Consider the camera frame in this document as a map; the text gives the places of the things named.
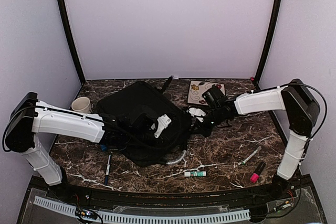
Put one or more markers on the thin white green pen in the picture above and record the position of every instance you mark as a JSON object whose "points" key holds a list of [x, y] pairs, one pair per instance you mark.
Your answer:
{"points": [[250, 156]]}

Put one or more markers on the black front rail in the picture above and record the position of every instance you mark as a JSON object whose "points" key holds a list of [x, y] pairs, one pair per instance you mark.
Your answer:
{"points": [[106, 199]]}

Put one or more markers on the blue ballpoint pen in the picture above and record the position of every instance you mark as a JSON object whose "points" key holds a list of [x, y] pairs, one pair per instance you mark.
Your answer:
{"points": [[106, 178]]}

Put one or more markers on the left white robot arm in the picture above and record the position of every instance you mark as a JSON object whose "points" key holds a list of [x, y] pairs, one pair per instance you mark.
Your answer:
{"points": [[32, 116]]}

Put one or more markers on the left black frame post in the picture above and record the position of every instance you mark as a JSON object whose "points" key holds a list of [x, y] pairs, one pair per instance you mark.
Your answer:
{"points": [[70, 41]]}

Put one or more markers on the black frame post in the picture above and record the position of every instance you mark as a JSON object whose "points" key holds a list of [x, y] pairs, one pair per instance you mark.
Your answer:
{"points": [[70, 41], [268, 40]]}

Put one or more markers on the beige ceramic mug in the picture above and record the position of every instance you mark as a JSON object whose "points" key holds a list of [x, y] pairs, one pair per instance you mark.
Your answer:
{"points": [[82, 105]]}

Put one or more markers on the right black frame post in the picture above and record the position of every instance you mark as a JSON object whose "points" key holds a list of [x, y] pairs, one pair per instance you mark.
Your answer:
{"points": [[268, 40]]}

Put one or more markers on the black student bag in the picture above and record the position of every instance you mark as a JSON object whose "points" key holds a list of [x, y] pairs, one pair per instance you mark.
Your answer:
{"points": [[142, 95]]}

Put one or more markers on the pink black highlighter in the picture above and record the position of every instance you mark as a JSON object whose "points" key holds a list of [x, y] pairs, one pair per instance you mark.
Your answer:
{"points": [[256, 174]]}

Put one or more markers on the floral square plate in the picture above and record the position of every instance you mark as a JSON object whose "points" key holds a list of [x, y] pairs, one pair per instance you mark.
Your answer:
{"points": [[197, 88]]}

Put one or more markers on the grey slotted cable duct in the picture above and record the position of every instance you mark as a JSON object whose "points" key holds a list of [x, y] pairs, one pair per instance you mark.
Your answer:
{"points": [[113, 217]]}

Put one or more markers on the small circuit board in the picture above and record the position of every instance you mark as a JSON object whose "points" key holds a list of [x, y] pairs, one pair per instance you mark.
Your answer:
{"points": [[85, 213]]}

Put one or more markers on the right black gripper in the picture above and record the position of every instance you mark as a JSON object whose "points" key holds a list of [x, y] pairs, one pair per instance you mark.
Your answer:
{"points": [[202, 129]]}

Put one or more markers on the clear tape roll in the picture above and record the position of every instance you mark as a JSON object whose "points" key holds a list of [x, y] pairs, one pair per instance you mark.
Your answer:
{"points": [[177, 160]]}

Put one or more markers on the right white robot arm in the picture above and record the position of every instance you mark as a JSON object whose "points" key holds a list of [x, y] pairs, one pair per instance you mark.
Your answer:
{"points": [[295, 98]]}

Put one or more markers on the green white glue stick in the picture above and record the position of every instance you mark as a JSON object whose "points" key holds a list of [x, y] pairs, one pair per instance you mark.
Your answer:
{"points": [[195, 174]]}

